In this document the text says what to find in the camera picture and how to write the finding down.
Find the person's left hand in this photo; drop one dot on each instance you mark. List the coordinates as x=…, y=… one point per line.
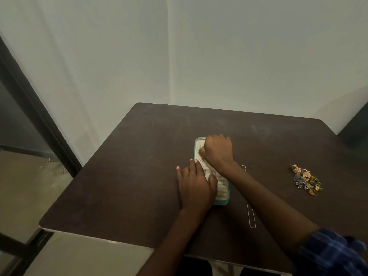
x=195, y=189

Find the person's right hand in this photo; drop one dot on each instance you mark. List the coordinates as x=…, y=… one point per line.
x=219, y=150

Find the person's right fingers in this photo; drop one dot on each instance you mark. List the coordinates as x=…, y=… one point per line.
x=208, y=143

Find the person's left thumb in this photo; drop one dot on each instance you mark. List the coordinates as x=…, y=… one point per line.
x=213, y=183

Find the person's left little finger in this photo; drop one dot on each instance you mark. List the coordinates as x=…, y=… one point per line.
x=180, y=175

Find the person's left middle finger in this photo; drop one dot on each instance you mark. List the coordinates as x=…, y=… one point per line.
x=199, y=169

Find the teal jewelry organizer box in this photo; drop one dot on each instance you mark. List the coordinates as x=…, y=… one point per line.
x=222, y=189

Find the person's right forearm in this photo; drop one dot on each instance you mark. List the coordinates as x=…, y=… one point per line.
x=267, y=206

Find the person's left forearm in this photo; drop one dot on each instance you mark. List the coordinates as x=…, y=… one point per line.
x=175, y=241

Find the pile of assorted earrings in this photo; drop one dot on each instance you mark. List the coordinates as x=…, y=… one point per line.
x=307, y=180

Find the blue plaid shirt sleeve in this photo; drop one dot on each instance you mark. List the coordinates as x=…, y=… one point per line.
x=330, y=254

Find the black door frame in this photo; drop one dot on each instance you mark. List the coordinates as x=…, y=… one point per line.
x=34, y=112

